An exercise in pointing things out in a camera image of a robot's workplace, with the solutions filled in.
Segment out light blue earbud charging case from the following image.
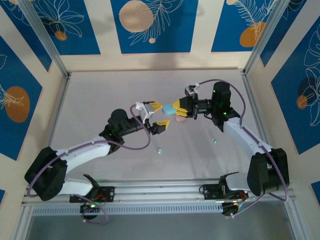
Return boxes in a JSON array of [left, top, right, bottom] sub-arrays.
[[162, 103, 177, 117]]

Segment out black controller board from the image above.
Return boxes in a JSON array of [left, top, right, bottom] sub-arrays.
[[221, 201, 245, 218], [79, 201, 102, 221]]

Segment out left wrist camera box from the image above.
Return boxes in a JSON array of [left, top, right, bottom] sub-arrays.
[[134, 101, 156, 124]]

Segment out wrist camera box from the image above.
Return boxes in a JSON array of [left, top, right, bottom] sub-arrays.
[[134, 101, 156, 124], [184, 83, 200, 99]]

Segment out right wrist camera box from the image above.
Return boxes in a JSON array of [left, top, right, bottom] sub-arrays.
[[184, 83, 200, 99]]

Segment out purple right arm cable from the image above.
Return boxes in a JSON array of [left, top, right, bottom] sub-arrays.
[[196, 79, 291, 219]]

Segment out aluminium table side rail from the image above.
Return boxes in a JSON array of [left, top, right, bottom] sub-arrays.
[[240, 70, 282, 181], [36, 73, 72, 186]]

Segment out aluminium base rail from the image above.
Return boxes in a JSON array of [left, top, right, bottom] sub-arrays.
[[21, 178, 293, 207]]

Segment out aluminium frame post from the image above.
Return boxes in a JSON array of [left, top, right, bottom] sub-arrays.
[[243, 0, 301, 76], [17, 0, 71, 79]]

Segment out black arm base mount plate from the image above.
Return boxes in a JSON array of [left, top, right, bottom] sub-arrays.
[[201, 183, 249, 201], [69, 186, 116, 203]]

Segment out slotted grey cable duct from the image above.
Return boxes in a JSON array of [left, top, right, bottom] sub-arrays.
[[31, 202, 225, 216]]

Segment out aluminium frame leg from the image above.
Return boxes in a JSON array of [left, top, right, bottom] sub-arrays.
[[283, 199, 310, 240], [9, 206, 35, 240]]

